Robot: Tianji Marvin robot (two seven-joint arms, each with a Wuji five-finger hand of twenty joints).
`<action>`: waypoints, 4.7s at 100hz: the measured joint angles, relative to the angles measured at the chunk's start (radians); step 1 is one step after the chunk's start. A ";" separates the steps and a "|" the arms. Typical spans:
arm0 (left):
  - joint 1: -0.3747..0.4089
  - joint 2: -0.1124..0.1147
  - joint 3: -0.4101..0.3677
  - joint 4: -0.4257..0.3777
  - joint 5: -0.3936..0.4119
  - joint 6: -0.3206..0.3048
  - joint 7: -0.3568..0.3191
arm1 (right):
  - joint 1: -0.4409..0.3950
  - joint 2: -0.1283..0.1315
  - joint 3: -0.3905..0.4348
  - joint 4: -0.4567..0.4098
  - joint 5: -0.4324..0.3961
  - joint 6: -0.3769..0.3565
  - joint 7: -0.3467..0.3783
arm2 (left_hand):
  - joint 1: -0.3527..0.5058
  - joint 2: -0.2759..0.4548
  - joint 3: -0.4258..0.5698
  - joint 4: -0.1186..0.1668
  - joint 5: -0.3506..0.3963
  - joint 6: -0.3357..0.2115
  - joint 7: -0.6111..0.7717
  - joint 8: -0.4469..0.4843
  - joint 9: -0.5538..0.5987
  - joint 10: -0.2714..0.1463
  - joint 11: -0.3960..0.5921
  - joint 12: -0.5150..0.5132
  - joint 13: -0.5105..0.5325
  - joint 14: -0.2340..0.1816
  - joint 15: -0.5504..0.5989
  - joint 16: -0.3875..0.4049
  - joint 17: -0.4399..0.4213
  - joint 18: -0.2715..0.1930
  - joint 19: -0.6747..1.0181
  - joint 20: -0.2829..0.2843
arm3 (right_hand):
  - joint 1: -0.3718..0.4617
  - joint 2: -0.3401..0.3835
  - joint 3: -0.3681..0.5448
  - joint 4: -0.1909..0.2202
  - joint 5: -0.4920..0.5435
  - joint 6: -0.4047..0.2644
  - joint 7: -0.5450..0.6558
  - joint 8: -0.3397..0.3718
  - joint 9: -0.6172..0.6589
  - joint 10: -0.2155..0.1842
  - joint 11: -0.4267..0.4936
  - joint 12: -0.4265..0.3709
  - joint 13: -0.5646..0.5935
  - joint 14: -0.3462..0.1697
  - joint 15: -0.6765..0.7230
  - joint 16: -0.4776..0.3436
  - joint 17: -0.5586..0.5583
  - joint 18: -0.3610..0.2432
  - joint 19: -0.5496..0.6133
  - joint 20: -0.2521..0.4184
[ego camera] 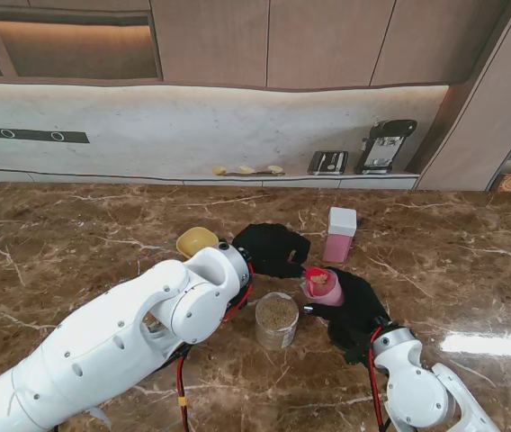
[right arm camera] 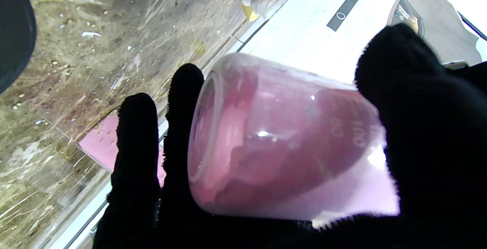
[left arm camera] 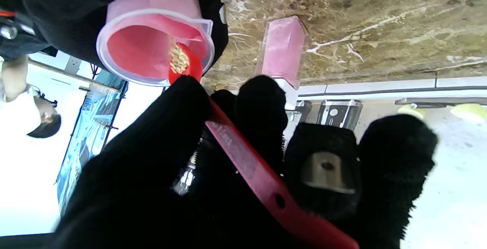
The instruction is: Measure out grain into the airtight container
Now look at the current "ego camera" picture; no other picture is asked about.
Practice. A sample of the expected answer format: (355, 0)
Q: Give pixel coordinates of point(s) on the pink container with white lid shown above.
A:
(341, 225)

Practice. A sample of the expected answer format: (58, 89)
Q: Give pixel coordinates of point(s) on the pink plastic measuring cup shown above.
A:
(327, 294)

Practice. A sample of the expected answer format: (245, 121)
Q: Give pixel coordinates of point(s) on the lit open wall shelf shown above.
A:
(71, 49)

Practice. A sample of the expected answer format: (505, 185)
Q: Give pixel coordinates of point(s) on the beige patterned box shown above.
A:
(508, 182)

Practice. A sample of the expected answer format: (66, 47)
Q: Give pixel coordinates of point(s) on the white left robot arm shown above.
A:
(102, 346)

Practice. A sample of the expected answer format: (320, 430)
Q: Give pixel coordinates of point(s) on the black round jar lid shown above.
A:
(335, 335)

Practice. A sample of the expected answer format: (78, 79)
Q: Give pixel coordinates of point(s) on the red plastic measuring spoon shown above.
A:
(316, 275)

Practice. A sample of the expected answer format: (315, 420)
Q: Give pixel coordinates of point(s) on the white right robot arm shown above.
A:
(417, 387)

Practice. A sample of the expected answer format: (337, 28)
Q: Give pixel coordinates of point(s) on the beige wall cabinet door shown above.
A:
(440, 36)
(210, 40)
(327, 40)

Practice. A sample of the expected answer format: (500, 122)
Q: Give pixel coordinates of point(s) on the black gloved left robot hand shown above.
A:
(269, 249)

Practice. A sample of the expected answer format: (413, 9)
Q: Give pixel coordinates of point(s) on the tall beige cabinet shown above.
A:
(476, 135)

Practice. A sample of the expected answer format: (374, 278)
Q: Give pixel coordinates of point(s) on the black espresso machine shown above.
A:
(381, 144)

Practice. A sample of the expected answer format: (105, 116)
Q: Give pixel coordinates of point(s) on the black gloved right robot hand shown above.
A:
(359, 310)

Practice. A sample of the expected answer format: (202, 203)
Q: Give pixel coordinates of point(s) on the dark wooden serving board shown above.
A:
(260, 173)

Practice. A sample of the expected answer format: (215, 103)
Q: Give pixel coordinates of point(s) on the clear grain jar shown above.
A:
(276, 324)

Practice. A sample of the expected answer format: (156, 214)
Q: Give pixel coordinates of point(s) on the white back counter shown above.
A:
(305, 182)

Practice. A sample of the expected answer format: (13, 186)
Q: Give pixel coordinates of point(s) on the yellow plastic bowl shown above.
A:
(192, 240)

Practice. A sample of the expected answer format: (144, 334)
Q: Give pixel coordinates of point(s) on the black toaster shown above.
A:
(327, 163)

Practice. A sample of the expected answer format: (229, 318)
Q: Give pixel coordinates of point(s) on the black wall control strip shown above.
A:
(26, 135)

